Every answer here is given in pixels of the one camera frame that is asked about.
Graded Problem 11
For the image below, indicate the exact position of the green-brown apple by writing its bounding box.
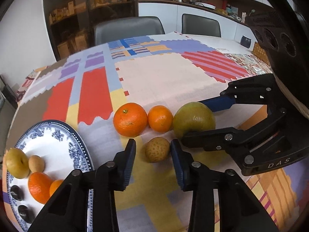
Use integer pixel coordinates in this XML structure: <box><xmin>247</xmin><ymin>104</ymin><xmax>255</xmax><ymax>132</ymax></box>
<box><xmin>172</xmin><ymin>102</ymin><xmax>216</xmax><ymax>139</ymax></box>

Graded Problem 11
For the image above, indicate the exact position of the orange mandarin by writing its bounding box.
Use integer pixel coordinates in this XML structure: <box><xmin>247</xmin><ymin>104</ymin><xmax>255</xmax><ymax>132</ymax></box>
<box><xmin>49</xmin><ymin>180</ymin><xmax>63</xmax><ymax>196</ymax></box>

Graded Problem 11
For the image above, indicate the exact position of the large orange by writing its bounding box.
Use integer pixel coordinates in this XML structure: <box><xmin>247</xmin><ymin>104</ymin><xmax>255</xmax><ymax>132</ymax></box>
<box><xmin>28</xmin><ymin>172</ymin><xmax>53</xmax><ymax>204</ymax></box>

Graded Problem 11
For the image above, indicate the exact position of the dark purple plum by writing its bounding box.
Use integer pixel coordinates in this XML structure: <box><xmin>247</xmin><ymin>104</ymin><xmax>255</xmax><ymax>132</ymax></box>
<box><xmin>10</xmin><ymin>185</ymin><xmax>24</xmax><ymax>201</ymax></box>

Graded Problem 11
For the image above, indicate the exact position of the small brown round fruit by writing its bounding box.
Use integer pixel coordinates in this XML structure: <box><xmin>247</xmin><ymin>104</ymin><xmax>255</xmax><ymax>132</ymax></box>
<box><xmin>28</xmin><ymin>155</ymin><xmax>45</xmax><ymax>173</ymax></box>

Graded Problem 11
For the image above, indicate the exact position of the large yellow-green pear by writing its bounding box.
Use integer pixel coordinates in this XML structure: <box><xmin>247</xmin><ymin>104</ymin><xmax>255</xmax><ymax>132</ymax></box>
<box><xmin>5</xmin><ymin>148</ymin><xmax>30</xmax><ymax>179</ymax></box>

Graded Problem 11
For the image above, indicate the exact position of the floral patterned mat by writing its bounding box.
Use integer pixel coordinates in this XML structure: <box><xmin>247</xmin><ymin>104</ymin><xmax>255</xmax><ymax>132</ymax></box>
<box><xmin>217</xmin><ymin>48</ymin><xmax>272</xmax><ymax>75</ymax></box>

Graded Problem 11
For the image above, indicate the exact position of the small orange tangerine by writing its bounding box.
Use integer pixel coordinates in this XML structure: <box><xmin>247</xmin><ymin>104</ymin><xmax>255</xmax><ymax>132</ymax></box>
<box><xmin>148</xmin><ymin>105</ymin><xmax>173</xmax><ymax>133</ymax></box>

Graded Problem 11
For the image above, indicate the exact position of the small tan round fruit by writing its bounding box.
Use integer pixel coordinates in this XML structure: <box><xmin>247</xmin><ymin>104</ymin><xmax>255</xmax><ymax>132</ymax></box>
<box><xmin>144</xmin><ymin>137</ymin><xmax>170</xmax><ymax>163</ymax></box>

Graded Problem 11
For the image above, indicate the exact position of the blue white porcelain plate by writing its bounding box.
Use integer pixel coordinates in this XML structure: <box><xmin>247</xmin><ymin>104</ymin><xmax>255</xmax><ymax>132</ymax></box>
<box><xmin>3</xmin><ymin>120</ymin><xmax>94</xmax><ymax>231</ymax></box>

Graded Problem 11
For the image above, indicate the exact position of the woven wicker basket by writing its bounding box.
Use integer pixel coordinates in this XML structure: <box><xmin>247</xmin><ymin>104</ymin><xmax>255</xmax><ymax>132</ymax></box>
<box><xmin>252</xmin><ymin>42</ymin><xmax>270</xmax><ymax>65</ymax></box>

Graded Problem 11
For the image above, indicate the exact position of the dark blue mug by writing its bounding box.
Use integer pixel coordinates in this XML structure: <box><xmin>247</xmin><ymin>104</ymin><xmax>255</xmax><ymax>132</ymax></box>
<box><xmin>240</xmin><ymin>36</ymin><xmax>251</xmax><ymax>49</ymax></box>

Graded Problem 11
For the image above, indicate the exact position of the grey chair right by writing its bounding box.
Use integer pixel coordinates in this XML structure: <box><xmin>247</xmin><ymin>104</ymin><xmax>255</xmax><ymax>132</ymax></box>
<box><xmin>182</xmin><ymin>14</ymin><xmax>221</xmax><ymax>37</ymax></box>

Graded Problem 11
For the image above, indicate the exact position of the grey chair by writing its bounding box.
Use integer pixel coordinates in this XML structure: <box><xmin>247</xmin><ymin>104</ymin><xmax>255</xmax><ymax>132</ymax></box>
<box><xmin>182</xmin><ymin>14</ymin><xmax>221</xmax><ymax>37</ymax></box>
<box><xmin>94</xmin><ymin>16</ymin><xmax>165</xmax><ymax>46</ymax></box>

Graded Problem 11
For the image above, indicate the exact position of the white counter cabinet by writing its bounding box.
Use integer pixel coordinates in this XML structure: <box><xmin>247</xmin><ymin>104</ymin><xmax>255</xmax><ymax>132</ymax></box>
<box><xmin>138</xmin><ymin>1</ymin><xmax>257</xmax><ymax>46</ymax></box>

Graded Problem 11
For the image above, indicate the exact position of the colourful patchwork tablecloth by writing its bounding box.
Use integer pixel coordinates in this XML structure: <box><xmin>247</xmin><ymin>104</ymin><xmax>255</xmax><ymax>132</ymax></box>
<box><xmin>7</xmin><ymin>32</ymin><xmax>308</xmax><ymax>231</ymax></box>

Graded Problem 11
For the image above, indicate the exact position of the grey chair left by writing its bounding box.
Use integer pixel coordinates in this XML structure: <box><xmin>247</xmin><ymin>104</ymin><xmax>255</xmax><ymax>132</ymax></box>
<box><xmin>94</xmin><ymin>16</ymin><xmax>165</xmax><ymax>46</ymax></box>

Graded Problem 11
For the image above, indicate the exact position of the dark wooden shelf cabinet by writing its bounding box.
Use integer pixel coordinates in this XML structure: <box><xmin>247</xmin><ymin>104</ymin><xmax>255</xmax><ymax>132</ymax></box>
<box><xmin>43</xmin><ymin>0</ymin><xmax>136</xmax><ymax>60</ymax></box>

